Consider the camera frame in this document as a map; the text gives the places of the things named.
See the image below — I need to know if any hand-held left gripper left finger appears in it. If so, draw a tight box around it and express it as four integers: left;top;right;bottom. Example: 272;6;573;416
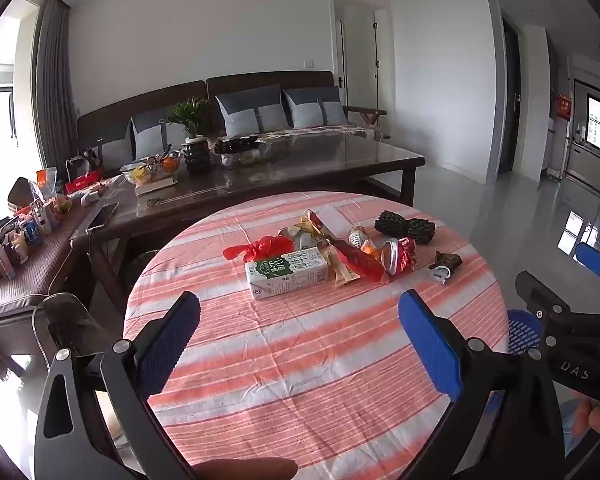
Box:
34;290;202;480

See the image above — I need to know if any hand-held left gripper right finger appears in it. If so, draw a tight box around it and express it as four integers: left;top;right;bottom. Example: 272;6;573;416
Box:
398;289;567;480

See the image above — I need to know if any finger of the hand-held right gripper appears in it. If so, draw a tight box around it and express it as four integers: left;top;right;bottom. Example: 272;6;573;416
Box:
515;271;600;338
574;242;600;283

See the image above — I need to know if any blue plastic basket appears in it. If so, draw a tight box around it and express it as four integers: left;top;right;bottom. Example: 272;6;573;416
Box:
485;309;546;418

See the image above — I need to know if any red snack wrapper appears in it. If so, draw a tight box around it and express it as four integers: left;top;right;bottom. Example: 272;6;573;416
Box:
327;239;387;283

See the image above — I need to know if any orange and white snack packet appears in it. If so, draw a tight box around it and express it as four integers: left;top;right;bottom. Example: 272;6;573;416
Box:
348;225;381;256

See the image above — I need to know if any person's left hand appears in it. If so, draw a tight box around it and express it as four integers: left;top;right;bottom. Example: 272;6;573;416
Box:
194;457;299;480

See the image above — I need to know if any dark green wrapper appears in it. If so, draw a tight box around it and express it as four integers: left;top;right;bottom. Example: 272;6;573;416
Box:
426;251;463;286

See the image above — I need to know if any crushed red drink can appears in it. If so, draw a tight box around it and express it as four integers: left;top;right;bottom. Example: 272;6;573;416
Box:
380;237;417;276

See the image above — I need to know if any clear plastic chair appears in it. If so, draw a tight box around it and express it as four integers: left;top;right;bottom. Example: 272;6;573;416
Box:
32;292;113;361

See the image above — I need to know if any pink striped tablecloth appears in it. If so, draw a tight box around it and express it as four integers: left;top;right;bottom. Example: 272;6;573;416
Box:
122;191;511;480

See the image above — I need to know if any red plastic bag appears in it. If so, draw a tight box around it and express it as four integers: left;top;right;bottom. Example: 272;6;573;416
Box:
223;236;295;263

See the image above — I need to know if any glass kitchen door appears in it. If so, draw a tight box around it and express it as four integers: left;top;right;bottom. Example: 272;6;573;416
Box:
565;67;600;201

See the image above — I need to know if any green and white milk carton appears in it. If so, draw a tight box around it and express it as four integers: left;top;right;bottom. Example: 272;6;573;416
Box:
244;247;329;301

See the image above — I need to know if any smartphone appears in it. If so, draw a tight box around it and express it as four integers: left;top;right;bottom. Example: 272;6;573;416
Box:
84;202;120;233

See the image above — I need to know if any bench with brown mat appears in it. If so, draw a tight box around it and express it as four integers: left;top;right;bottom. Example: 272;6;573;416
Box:
0;200;96;361

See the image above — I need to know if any glass fruit bowl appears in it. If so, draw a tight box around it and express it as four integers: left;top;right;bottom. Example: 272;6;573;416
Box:
120;152;181;186

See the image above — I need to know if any clutter of bottles and items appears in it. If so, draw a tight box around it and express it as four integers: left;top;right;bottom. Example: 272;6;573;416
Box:
0;192;76;281

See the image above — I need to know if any red box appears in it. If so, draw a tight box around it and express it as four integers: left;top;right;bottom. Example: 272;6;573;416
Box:
65;170;103;195

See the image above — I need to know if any dark door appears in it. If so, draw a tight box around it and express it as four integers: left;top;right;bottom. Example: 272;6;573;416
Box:
497;17;523;176

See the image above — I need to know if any black ribbed vase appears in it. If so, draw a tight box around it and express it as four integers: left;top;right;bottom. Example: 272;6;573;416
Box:
181;137;212;176

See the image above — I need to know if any bowl of dark fruit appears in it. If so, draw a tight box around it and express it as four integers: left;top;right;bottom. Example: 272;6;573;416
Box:
214;136;262;168

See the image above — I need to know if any grey cushion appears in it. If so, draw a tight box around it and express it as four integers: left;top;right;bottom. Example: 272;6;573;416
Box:
215;85;288;136
130;107;181;158
283;86;350;128

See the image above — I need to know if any dark wooden coffee table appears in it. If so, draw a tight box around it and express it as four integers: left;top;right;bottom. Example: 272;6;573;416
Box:
70;132;426;281

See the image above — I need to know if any green potted plant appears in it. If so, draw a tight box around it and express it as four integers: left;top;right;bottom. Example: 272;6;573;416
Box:
167;97;212;142

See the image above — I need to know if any dark wooden sofa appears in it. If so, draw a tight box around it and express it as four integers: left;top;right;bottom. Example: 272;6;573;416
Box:
76;71;388;171

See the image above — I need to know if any grey curtain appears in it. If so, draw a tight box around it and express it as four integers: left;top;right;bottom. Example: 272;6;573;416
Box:
35;0;78;171

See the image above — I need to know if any black rope bundle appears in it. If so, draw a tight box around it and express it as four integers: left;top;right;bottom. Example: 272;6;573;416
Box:
374;210;436;246

